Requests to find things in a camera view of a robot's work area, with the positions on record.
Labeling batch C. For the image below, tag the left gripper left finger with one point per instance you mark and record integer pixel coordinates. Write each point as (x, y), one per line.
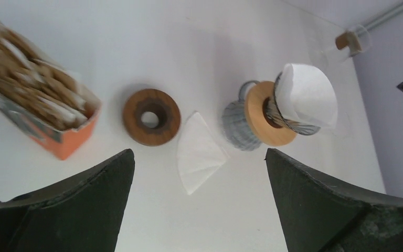
(81, 213)

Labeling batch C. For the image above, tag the grey glass carafe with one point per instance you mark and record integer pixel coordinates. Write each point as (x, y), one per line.
(234, 122)

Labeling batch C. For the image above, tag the clear glass with brown band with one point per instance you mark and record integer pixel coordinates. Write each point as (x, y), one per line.
(328, 52)

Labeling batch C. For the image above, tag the orange filter holder box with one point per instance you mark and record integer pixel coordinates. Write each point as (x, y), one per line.
(61, 144)

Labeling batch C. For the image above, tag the grey ribbed glass dripper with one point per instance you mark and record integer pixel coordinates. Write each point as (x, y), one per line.
(274, 116)

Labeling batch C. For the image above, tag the white paper coffee filter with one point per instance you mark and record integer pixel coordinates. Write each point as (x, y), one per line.
(198, 154)
(304, 94)

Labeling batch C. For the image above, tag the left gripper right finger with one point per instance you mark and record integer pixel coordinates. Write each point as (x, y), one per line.
(319, 212)

